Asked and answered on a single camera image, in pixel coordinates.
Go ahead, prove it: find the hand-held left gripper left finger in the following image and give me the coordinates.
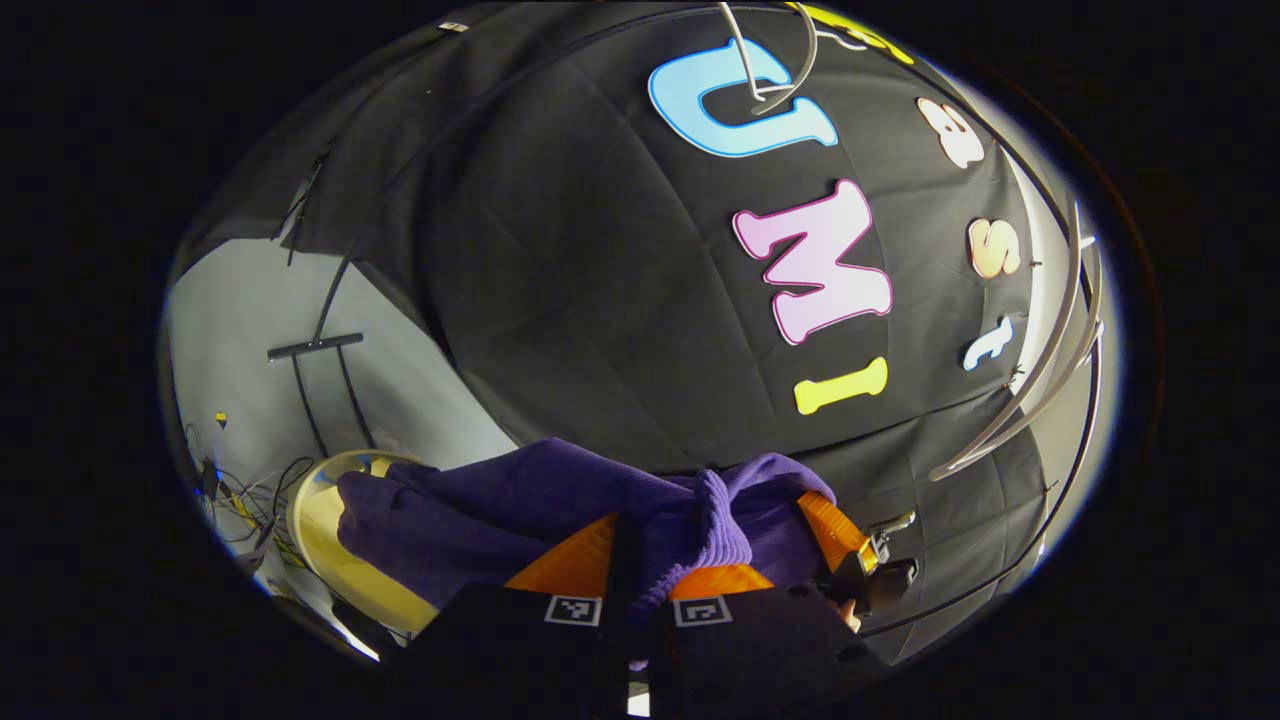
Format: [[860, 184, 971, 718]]
[[385, 513, 641, 703]]

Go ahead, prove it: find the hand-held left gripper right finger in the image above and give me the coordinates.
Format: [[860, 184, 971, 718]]
[[650, 563, 886, 706]]

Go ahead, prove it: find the purple ribbed jacket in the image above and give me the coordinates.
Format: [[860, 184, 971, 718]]
[[337, 437, 851, 626]]

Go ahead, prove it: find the yellow laundry hamper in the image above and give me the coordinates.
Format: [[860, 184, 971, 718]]
[[287, 449, 443, 637]]

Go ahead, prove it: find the white clothes hanger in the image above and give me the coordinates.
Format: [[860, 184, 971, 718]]
[[716, 0, 821, 117], [927, 198, 1107, 483]]

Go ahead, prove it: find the black clothes rack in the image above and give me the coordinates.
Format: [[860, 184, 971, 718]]
[[268, 0, 1101, 641]]

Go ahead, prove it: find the empty white clothes hanger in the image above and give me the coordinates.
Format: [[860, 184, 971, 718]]
[[716, 0, 821, 117]]

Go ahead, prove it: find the tangle of black cables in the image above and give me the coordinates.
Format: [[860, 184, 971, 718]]
[[183, 420, 306, 566]]

